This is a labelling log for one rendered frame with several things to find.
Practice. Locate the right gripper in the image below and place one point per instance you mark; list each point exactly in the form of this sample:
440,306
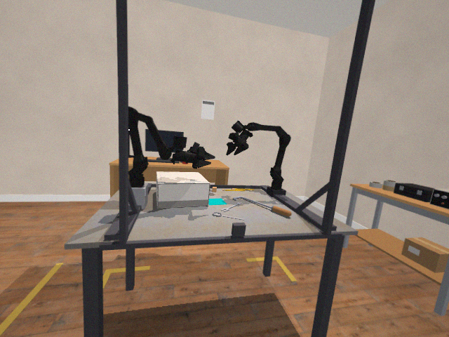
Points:
240,147

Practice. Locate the white box-shaped cabinet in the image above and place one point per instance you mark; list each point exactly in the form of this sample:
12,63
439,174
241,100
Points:
181,189

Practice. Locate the dark grey metal frame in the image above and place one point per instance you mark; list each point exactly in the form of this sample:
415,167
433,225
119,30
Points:
125,191

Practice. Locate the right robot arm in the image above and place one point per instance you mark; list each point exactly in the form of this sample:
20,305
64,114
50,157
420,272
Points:
284,140

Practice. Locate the grey spoon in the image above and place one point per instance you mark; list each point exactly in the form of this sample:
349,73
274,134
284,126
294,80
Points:
219,214

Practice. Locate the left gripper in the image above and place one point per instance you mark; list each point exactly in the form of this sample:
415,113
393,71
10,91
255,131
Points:
199,160

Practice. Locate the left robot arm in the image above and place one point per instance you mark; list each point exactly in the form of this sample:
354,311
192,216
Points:
139,163

